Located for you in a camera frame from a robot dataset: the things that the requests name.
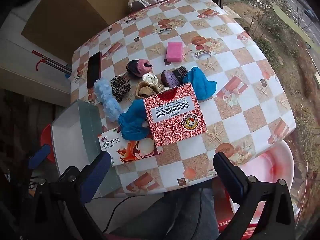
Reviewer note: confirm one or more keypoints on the pink sponge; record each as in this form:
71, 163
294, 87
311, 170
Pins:
175, 51

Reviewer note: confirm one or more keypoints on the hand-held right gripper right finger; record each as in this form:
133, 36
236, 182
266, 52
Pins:
230, 177

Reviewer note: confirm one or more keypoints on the person's jeans legs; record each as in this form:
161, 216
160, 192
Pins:
175, 215

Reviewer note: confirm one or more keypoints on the leopard print scrunchie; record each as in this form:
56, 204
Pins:
120, 88

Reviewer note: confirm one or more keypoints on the blue cloth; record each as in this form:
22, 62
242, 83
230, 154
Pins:
132, 125
202, 85

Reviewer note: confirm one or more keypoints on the beige fuzzy slipper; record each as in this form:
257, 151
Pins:
138, 4

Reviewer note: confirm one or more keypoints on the pink and dark knitted bootie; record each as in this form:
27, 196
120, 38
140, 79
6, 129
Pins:
138, 66

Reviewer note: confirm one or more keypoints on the red-edged smartphone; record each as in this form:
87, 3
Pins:
93, 70

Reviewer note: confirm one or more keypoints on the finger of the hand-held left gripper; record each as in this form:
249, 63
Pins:
38, 156

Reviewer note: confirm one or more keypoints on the grey open box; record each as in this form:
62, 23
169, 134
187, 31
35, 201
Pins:
75, 140

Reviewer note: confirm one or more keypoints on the light blue fluffy scrunchie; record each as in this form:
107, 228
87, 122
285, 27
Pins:
107, 101

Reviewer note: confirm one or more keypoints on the beige knitted sock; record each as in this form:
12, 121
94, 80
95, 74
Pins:
145, 92

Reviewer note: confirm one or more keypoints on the white floral tissue box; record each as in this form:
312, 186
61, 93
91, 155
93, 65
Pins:
125, 148

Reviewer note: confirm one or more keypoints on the red carton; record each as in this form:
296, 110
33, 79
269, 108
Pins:
225, 217

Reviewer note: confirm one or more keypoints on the tree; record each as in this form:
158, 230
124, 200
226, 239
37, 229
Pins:
262, 2

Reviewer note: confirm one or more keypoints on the white plastic basin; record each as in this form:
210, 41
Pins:
265, 175

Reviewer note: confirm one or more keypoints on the brown cardboard sheet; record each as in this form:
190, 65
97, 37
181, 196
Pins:
65, 17

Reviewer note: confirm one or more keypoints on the white polka dot scrunchie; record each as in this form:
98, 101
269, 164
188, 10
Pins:
149, 80

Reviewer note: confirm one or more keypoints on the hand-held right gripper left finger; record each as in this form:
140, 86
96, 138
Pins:
96, 177

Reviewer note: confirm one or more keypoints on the red patterned cardboard box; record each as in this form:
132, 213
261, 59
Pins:
175, 116

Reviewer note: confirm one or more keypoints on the checkered printed tablecloth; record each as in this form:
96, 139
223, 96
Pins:
225, 62

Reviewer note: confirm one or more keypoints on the red plastic stool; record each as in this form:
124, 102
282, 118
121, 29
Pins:
46, 140

